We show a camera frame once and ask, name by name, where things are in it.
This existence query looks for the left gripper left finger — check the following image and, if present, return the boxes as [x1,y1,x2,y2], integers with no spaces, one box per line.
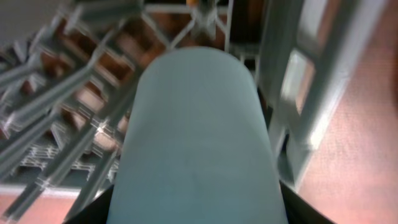
[65,185,114,224]

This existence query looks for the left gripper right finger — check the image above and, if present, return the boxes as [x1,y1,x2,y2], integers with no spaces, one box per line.
[279,181,334,224]

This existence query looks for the blue cup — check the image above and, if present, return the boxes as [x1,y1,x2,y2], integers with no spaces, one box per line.
[107,47,287,223]

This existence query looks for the wooden chopstick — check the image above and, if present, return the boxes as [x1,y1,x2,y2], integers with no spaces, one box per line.
[186,0,199,7]

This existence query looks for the grey plastic dishwasher rack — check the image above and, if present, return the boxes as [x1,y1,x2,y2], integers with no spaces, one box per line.
[1,0,386,223]

